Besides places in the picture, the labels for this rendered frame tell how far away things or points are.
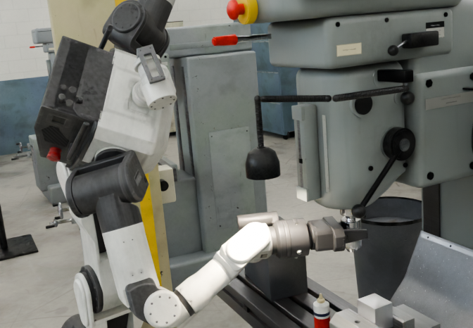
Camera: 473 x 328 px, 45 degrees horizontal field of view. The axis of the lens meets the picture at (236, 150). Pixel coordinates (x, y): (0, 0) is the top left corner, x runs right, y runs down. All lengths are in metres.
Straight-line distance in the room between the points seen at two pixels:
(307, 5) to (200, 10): 9.84
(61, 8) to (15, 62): 7.31
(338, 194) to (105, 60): 0.61
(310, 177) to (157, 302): 0.42
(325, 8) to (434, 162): 0.44
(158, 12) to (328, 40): 0.52
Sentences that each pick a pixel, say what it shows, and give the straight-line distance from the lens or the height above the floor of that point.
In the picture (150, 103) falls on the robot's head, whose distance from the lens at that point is 1.26.
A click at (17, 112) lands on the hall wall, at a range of 10.13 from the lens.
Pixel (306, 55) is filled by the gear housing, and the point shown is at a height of 1.66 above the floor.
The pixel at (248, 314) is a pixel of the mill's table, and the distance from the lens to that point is 1.77.
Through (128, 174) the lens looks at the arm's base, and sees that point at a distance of 1.23.
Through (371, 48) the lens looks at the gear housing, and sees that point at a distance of 1.20.
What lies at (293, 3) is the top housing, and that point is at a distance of 1.10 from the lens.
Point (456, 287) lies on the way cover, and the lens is 1.66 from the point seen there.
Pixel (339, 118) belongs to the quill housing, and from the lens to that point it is 1.21.
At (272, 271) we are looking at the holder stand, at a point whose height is 1.04.
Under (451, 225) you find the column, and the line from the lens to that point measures 1.69.
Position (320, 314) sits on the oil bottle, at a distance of 1.51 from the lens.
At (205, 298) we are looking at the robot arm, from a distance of 1.29.
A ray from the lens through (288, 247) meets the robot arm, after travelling 1.32.
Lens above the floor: 1.73
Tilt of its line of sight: 12 degrees down
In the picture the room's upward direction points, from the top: 5 degrees counter-clockwise
